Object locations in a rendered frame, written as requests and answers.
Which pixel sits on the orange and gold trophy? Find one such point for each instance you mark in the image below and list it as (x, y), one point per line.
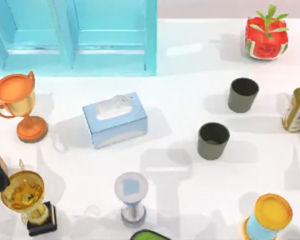
(20, 100)

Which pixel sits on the green tray with black rim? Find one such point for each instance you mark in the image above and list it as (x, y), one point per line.
(150, 235)

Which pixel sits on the dark grey cup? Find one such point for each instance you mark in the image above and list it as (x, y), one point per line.
(242, 96)
(212, 142)

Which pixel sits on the light blue rack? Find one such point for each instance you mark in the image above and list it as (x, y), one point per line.
(110, 37)

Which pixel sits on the gold trophy with black base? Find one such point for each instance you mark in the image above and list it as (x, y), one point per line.
(25, 195)

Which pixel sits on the watermelon plant pot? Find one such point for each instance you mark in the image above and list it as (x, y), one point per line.
(266, 42)

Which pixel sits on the light blue tissue box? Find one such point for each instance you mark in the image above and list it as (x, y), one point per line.
(115, 122)

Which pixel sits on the yellow-green bottle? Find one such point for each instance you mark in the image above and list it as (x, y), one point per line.
(298, 110)

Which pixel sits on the white and blue hourglass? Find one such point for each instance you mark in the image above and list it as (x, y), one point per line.
(131, 192)

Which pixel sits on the blue can with yellow lid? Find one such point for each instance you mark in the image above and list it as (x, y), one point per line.
(267, 220)

